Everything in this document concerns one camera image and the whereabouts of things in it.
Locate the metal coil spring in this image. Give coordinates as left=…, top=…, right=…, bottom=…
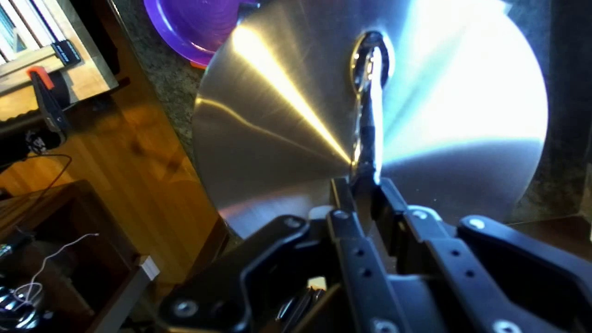
left=0, top=285, right=47, bottom=333

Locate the thin white cable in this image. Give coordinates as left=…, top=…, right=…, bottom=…
left=10, top=231, right=102, bottom=311

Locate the silver pot lid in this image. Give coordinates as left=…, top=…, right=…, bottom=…
left=191, top=0, right=552, bottom=241

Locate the orange-handled black clamp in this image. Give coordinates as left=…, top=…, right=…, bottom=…
left=25, top=65, right=73, bottom=141

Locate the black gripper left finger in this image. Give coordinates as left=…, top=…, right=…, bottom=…
left=160, top=176, right=404, bottom=333

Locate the dark wooden box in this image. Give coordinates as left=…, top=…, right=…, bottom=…
left=0, top=179, right=163, bottom=333

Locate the light wooden board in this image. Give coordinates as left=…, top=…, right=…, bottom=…
left=0, top=0, right=121, bottom=124

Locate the purple plastic plate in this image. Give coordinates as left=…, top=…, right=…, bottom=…
left=143, top=0, right=263, bottom=70

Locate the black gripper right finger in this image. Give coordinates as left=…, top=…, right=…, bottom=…
left=370, top=178, right=592, bottom=333

